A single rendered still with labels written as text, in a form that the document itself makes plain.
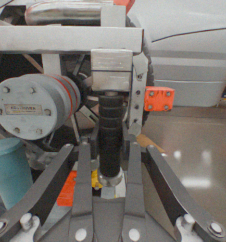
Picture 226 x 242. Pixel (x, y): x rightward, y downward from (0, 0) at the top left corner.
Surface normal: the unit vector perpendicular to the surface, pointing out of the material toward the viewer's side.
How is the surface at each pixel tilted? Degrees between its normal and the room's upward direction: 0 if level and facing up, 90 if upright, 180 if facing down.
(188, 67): 90
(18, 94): 90
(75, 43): 90
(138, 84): 90
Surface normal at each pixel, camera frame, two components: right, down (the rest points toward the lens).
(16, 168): 0.85, 0.16
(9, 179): 0.54, 0.29
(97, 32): 0.00, 0.34
